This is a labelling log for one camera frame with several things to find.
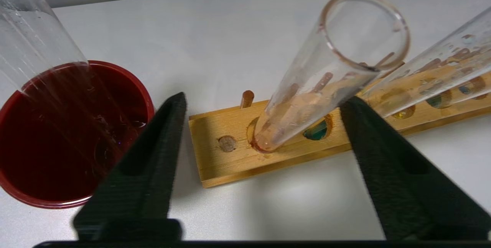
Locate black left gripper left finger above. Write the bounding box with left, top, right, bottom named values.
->
left=73, top=92, right=188, bottom=241

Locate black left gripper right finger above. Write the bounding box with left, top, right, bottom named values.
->
left=339, top=96, right=491, bottom=241

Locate glass test tube blue pigment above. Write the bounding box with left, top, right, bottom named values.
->
left=302, top=7, right=491, bottom=142

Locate glass test tube red pigment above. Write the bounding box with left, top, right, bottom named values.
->
left=251, top=0, right=411, bottom=153

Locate wooden test tube rack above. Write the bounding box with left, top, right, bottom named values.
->
left=188, top=62, right=491, bottom=188

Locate empty glass test tube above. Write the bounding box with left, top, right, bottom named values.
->
left=0, top=0, right=148, bottom=164

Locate dark red plastic cup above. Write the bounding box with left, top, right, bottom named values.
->
left=0, top=60, right=156, bottom=209

